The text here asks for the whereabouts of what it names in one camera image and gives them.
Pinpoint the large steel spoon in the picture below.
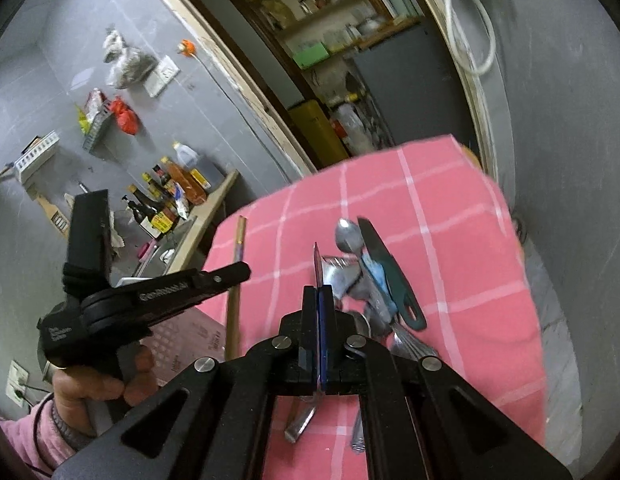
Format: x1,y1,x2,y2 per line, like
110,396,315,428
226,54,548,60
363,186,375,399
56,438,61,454
335,218,390,341

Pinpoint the blue cartoon handle spoon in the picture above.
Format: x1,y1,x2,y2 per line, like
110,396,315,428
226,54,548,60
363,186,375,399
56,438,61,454
360,252,398,323

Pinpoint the left hand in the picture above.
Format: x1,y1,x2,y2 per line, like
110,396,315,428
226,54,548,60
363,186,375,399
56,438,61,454
53,346,158,437

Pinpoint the wooden countertop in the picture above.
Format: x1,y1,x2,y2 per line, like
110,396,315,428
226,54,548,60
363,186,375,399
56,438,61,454
166,169,240,274

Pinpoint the wooden chopstick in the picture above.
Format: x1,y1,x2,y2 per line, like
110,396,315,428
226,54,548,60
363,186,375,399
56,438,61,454
224,216,247,361

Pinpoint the dark soy sauce bottle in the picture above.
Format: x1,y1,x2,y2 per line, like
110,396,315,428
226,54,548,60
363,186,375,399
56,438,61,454
128,184,176,234

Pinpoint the steel fork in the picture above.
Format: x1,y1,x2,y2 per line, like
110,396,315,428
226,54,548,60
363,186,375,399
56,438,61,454
349,311,438,454

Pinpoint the orange sauce bottle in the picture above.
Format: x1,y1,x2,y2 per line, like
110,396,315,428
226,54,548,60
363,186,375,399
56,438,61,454
160,156,207,206

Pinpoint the wooden grater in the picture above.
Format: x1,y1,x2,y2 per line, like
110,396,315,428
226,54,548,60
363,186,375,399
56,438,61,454
27,185,70,238

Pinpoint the clear jug dark liquid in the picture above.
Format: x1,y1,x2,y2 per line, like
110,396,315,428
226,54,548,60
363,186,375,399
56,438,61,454
173,142,224,193

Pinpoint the pink checkered tablecloth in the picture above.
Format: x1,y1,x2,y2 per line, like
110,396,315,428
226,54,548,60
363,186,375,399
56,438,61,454
202,136,567,479

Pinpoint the red plastic bag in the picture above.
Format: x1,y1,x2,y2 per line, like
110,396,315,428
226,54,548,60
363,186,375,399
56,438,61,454
109,96,139,136

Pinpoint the white power strip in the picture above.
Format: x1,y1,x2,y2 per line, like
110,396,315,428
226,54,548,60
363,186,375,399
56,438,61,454
14,131,60,184

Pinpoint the yellow container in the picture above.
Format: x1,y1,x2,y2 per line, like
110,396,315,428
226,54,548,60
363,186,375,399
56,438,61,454
288,100,349,167

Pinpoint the green box on shelf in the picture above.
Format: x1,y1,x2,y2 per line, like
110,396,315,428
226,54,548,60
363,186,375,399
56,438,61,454
293,42,330,70

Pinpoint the grey cabinet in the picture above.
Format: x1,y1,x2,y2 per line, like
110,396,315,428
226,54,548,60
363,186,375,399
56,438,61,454
350,24,479,154

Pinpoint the green handled black knife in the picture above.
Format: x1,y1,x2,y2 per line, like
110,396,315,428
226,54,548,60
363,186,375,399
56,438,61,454
358,217,427,332

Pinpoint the grey wall rack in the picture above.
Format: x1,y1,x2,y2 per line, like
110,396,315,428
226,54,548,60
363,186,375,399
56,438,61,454
82,100,114,153

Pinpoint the white wall socket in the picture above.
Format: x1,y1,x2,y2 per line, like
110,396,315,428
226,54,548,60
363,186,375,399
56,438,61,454
143,55,181,99

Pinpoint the white hose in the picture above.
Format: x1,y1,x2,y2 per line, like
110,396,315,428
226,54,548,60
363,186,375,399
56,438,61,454
429,0,499,78

